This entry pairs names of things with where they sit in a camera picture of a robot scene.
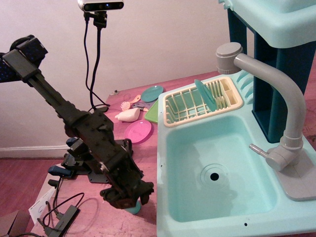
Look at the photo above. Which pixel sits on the black usb hub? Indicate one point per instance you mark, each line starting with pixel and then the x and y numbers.
pixel 64 223

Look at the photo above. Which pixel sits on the green cutting board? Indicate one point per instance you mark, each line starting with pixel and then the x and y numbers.
pixel 152 114

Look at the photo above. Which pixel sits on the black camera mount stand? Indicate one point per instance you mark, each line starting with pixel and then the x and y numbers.
pixel 100 22

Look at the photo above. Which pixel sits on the cream dish rack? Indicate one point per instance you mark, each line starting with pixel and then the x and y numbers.
pixel 186 105

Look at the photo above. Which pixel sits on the blue black clamp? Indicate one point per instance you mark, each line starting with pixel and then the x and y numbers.
pixel 61 172

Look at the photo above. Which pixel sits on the pink plastic plate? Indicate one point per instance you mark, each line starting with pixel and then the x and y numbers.
pixel 138 131

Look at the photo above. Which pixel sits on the teal plate in rack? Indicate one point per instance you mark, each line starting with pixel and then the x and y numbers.
pixel 206 95

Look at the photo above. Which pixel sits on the teal plate on table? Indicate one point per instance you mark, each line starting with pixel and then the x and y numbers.
pixel 152 93

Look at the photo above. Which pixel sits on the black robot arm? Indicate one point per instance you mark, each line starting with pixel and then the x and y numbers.
pixel 96 143

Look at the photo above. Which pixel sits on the grey toy spatula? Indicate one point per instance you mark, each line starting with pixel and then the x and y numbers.
pixel 142 106

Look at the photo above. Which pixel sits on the silver depth camera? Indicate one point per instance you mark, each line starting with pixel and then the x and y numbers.
pixel 100 5

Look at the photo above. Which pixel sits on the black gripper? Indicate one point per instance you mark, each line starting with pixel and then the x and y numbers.
pixel 127 188

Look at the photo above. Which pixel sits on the metal screw on table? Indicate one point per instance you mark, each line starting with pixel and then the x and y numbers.
pixel 116 92

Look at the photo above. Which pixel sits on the cream soap bottle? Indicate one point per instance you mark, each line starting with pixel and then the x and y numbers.
pixel 129 115

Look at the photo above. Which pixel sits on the cardboard box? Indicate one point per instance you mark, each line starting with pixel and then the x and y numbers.
pixel 14 223

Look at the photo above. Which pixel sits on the white paper sheet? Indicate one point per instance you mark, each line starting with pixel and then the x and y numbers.
pixel 38 207

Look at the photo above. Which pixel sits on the orange dish brush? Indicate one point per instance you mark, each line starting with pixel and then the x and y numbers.
pixel 126 105

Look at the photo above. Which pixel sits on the teal toy sink unit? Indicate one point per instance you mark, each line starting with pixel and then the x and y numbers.
pixel 211 184

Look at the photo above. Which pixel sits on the dark blue toy shelf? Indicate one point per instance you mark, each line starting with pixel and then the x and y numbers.
pixel 284 48

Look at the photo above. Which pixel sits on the grey toy faucet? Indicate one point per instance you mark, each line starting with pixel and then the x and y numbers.
pixel 280 109

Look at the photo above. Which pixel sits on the teal plastic cup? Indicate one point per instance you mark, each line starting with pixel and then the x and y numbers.
pixel 134 210

